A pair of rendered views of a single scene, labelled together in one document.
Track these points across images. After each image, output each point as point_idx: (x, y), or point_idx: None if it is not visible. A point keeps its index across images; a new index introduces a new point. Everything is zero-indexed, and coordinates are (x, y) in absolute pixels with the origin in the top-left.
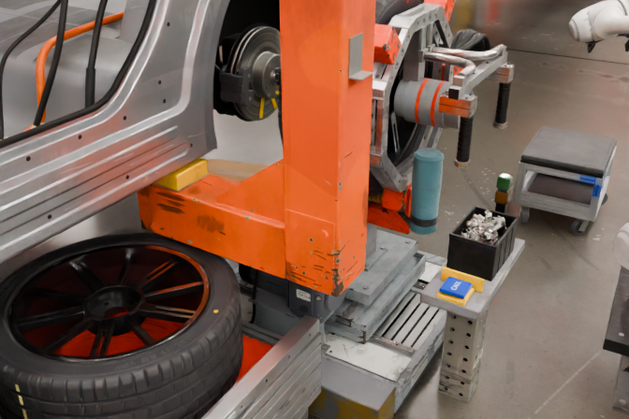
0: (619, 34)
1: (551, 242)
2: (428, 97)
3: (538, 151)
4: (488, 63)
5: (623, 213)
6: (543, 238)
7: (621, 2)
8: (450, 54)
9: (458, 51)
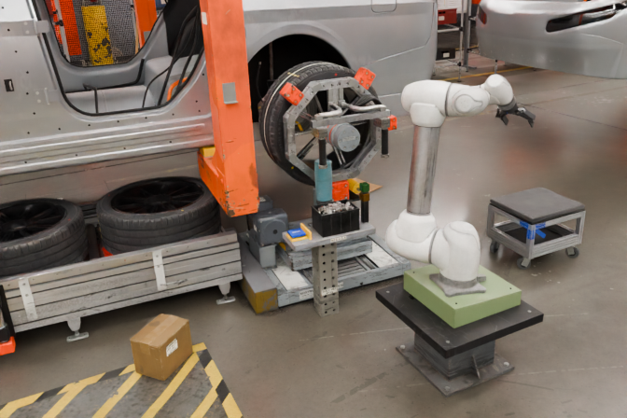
0: (503, 111)
1: (495, 267)
2: (329, 129)
3: (504, 199)
4: (361, 113)
5: (584, 267)
6: (493, 264)
7: (480, 87)
8: (345, 106)
9: (348, 104)
